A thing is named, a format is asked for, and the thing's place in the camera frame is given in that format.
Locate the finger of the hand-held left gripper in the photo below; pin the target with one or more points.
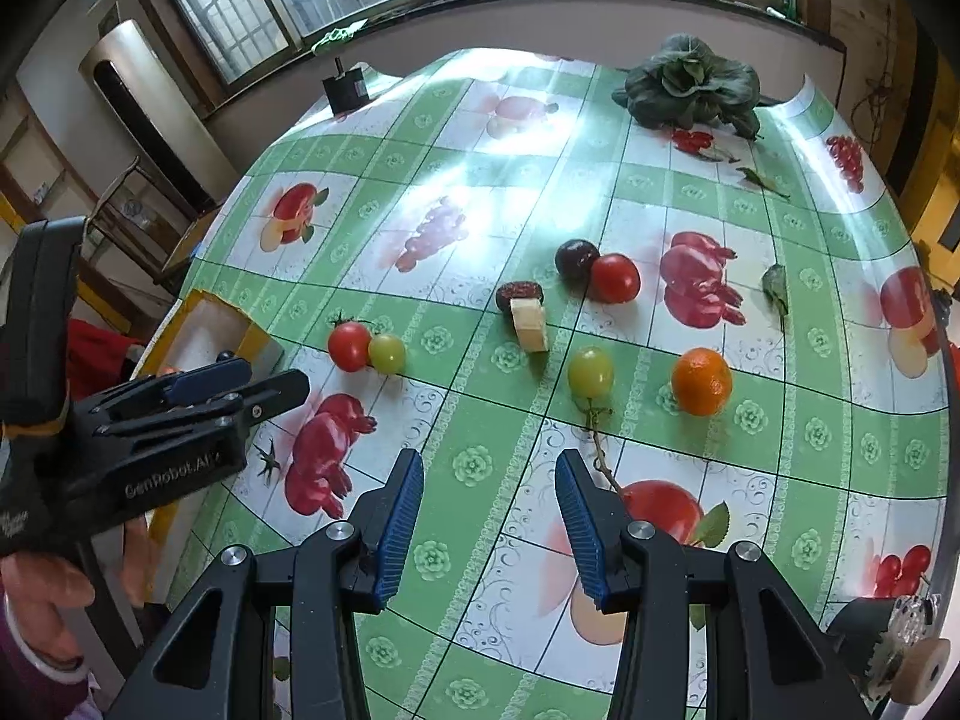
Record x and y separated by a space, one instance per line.
277 390
210 382

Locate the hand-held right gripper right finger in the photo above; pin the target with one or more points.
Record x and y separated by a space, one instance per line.
585 532

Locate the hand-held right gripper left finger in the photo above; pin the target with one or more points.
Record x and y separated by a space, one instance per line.
397 529

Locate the yellow rimmed white box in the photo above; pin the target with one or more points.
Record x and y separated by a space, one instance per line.
259 345

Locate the red tomato with green stem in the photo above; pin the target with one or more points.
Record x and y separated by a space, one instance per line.
346 346

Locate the green grape with stem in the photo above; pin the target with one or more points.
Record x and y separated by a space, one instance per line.
590 373

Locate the orange mandarin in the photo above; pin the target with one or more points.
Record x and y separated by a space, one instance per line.
701 382

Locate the pale banana piece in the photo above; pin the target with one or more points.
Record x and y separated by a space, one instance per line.
530 326

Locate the red date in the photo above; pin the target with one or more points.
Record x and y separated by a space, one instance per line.
514 292

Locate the dark purple plum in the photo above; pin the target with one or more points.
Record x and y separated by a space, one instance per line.
574 256

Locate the person's left forearm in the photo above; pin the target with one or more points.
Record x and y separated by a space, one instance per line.
30 682

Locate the person's left hand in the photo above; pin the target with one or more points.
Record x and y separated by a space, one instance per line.
45 589

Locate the green tomato calyx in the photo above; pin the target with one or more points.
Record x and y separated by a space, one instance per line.
266 459

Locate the red plastic bag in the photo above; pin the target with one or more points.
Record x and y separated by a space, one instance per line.
97 349

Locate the wooden chair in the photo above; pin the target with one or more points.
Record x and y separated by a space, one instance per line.
180 240

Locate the fruit print green tablecloth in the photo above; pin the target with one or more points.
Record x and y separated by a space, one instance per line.
487 405

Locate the small black box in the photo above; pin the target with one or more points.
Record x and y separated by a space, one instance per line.
345 90

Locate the loose green leaf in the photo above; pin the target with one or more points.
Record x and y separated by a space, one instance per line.
776 285
757 178

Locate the white standing air conditioner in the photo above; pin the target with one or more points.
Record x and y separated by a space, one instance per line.
127 67

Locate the small motor with wheel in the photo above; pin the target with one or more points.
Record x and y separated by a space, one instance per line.
911 622

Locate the green cloth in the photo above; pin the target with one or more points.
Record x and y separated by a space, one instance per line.
337 35

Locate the dark green leafy vegetable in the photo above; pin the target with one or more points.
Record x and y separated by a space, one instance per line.
690 82

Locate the white shelf with yellow frame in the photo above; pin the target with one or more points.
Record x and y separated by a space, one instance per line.
37 165

